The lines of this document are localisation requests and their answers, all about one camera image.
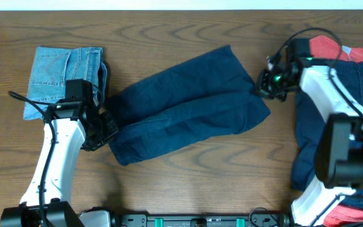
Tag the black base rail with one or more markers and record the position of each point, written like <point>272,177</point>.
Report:
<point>259,217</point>

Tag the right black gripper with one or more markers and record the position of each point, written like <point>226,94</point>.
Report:
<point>266,84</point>

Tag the navy blue shorts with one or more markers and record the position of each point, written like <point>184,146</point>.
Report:
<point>209,95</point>

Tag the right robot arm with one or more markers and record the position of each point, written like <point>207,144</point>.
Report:
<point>338,161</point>

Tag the navy shorts in pile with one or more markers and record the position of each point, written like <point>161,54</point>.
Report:
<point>310,124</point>

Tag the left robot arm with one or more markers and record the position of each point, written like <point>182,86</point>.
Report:
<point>70,126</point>

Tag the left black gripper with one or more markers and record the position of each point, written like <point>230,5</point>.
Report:
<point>108,127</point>

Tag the red t-shirt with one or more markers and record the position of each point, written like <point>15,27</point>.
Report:
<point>324,47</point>

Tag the folded light blue jeans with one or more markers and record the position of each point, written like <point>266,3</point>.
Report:
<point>52,67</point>

